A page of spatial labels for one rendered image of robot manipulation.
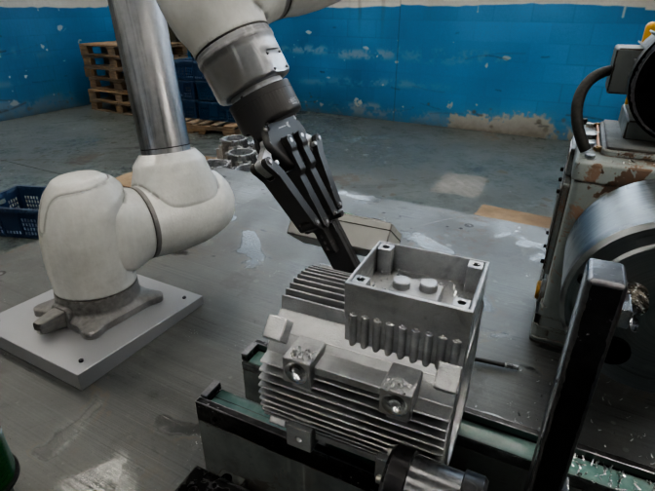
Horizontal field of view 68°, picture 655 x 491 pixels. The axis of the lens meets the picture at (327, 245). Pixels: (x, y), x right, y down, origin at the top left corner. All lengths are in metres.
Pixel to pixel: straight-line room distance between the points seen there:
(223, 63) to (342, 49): 6.24
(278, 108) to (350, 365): 0.28
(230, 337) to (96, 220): 0.33
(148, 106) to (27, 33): 6.98
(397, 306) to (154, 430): 0.49
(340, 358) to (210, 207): 0.63
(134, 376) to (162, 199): 0.34
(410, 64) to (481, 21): 0.92
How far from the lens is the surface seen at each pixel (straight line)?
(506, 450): 0.64
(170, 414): 0.85
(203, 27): 0.55
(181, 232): 1.03
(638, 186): 0.81
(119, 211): 0.97
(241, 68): 0.53
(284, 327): 0.50
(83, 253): 0.96
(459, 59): 6.22
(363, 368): 0.48
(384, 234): 0.73
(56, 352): 0.99
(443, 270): 0.53
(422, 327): 0.46
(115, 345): 0.97
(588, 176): 0.88
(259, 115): 0.54
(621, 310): 0.31
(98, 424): 0.87
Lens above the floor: 1.38
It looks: 27 degrees down
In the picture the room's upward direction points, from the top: straight up
